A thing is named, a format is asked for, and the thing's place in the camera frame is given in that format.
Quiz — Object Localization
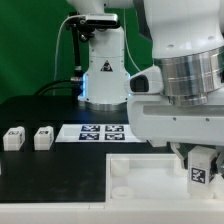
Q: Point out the white marker tag sheet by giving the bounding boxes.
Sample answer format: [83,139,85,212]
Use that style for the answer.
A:
[56,124,142,143]

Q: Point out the white cable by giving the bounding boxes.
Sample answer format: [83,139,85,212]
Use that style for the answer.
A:
[52,14,84,96]

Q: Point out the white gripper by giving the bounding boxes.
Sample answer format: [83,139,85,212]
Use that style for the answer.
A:
[127,91,224,175]

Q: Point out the black camera on stand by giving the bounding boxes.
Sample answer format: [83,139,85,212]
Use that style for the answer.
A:
[66,13,120,42]

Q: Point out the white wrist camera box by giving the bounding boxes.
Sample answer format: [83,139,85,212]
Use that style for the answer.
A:
[124,66,164,95]

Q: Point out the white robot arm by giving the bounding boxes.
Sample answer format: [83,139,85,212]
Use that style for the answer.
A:
[67,0,224,174]

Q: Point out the black cables at base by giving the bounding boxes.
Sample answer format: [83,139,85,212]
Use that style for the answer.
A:
[33,77,84,98]

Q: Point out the white square table top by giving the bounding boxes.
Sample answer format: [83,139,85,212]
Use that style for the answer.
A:
[105,152,224,203]

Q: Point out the white front rail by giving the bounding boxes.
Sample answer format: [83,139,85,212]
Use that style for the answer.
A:
[0,200,224,224]

